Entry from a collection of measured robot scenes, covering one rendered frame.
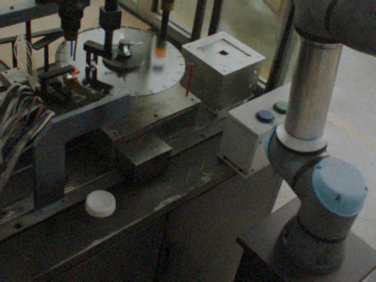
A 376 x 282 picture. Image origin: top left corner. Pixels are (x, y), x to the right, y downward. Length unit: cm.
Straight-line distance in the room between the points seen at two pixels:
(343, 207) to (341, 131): 189
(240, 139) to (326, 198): 33
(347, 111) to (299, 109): 205
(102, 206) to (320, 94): 55
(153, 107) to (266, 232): 43
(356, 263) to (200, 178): 42
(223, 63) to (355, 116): 170
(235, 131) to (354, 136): 169
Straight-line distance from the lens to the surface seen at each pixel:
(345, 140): 297
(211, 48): 164
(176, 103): 146
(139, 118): 139
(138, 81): 135
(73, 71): 133
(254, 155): 139
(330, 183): 116
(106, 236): 124
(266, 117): 139
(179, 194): 135
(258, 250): 128
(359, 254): 137
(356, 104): 329
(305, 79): 110
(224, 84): 155
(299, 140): 120
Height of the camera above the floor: 171
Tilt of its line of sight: 37 degrees down
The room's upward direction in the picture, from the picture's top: 8 degrees clockwise
